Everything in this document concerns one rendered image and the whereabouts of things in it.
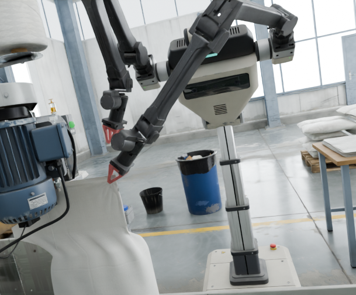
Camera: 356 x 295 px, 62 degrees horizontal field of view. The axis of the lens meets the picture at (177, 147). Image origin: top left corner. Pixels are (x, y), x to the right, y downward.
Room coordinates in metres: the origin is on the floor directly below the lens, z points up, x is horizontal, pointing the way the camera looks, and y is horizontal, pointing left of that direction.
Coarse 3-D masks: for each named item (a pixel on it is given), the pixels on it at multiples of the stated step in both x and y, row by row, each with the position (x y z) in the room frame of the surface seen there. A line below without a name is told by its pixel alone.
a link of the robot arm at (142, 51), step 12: (108, 0) 1.06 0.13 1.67; (108, 12) 1.10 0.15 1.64; (120, 12) 1.13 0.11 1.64; (120, 24) 1.13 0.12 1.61; (120, 36) 1.17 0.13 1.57; (132, 36) 1.21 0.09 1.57; (120, 48) 1.22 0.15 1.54; (132, 48) 1.21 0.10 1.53; (144, 48) 1.26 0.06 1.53; (144, 60) 1.27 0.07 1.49
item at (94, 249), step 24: (72, 192) 1.09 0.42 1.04; (96, 192) 1.07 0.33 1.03; (72, 216) 1.10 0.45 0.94; (96, 216) 1.08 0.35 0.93; (120, 216) 1.06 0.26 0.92; (24, 240) 1.15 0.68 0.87; (48, 240) 1.11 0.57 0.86; (72, 240) 1.08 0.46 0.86; (96, 240) 1.05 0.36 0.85; (120, 240) 1.04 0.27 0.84; (72, 264) 1.03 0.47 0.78; (96, 264) 1.01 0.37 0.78; (120, 264) 1.00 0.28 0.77; (144, 264) 1.02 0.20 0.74; (72, 288) 1.03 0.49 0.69; (96, 288) 1.00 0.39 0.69; (120, 288) 0.99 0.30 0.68; (144, 288) 1.01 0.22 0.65
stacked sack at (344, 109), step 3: (348, 105) 4.31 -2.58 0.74; (351, 105) 4.24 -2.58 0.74; (354, 105) 4.16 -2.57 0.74; (342, 108) 4.26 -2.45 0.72; (345, 108) 4.17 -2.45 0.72; (348, 108) 4.13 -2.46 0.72; (351, 108) 4.08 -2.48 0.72; (354, 108) 4.05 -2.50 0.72; (339, 111) 4.28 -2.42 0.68; (342, 111) 4.16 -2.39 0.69; (345, 111) 4.08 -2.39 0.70; (345, 114) 4.15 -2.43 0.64
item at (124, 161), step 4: (120, 152) 1.03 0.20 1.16; (124, 152) 1.02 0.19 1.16; (128, 152) 1.01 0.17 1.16; (116, 156) 1.05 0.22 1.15; (120, 156) 1.02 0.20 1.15; (124, 156) 1.02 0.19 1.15; (128, 156) 1.02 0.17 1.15; (132, 156) 1.02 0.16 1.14; (136, 156) 1.04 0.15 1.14; (112, 160) 1.00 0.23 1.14; (116, 160) 1.02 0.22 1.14; (120, 160) 1.02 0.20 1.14; (124, 160) 1.02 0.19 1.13; (128, 160) 1.02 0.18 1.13; (132, 160) 1.03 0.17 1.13; (112, 164) 1.00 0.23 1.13; (116, 164) 1.00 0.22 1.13; (120, 164) 1.01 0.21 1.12; (124, 164) 1.02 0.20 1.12; (128, 164) 1.03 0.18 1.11; (132, 164) 1.07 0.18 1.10; (120, 168) 1.00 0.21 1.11; (124, 168) 1.01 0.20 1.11; (128, 168) 1.03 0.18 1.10; (124, 172) 1.00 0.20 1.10
